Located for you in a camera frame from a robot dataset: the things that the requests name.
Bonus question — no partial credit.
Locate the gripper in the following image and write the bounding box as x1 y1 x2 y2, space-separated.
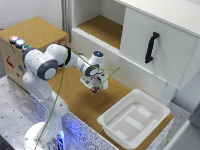
79 73 109 92

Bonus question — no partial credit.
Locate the white cabinet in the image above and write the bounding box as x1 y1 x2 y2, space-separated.
70 0 200 107

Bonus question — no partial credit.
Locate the white plastic box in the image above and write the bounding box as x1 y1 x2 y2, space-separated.
96 88 172 150

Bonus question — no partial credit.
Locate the white sliding door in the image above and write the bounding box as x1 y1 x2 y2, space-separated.
119 6 200 90

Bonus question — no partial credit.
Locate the wooden drawer box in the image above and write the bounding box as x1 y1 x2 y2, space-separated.
0 16 71 91

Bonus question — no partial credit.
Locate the green button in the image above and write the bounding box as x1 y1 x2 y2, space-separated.
21 43 32 52

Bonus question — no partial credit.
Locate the blue button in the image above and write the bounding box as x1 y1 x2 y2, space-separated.
14 38 26 48

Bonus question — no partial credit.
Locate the red button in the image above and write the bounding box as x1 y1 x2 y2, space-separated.
8 34 20 45

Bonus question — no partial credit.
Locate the black door handle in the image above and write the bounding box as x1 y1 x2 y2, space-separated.
144 31 160 65

